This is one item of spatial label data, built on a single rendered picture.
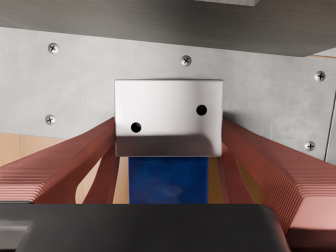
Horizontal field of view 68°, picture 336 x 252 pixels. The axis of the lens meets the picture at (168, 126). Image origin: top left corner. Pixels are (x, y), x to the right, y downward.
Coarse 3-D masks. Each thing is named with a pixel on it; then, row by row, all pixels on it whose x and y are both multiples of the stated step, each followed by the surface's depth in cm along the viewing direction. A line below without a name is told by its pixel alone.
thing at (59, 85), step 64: (0, 64) 16; (64, 64) 16; (128, 64) 16; (192, 64) 16; (256, 64) 16; (320, 64) 16; (0, 128) 17; (64, 128) 17; (256, 128) 17; (320, 128) 17
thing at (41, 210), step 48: (96, 144) 9; (0, 192) 5; (48, 192) 6; (96, 192) 11; (0, 240) 5; (48, 240) 4; (96, 240) 4; (144, 240) 4; (192, 240) 4; (240, 240) 4
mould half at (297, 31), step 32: (0, 0) 11; (32, 0) 10; (64, 0) 10; (96, 0) 10; (128, 0) 9; (160, 0) 9; (192, 0) 9; (288, 0) 8; (320, 0) 8; (64, 32) 16; (96, 32) 15; (128, 32) 14; (160, 32) 14; (192, 32) 13; (224, 32) 12; (256, 32) 12; (288, 32) 11; (320, 32) 11
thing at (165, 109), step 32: (128, 96) 11; (160, 96) 11; (192, 96) 11; (128, 128) 11; (160, 128) 11; (192, 128) 11; (128, 160) 13; (160, 160) 13; (192, 160) 13; (128, 192) 13; (160, 192) 13; (192, 192) 13
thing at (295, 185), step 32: (224, 128) 11; (224, 160) 12; (256, 160) 8; (288, 160) 7; (320, 160) 7; (224, 192) 11; (288, 192) 6; (320, 192) 5; (288, 224) 6; (320, 224) 6
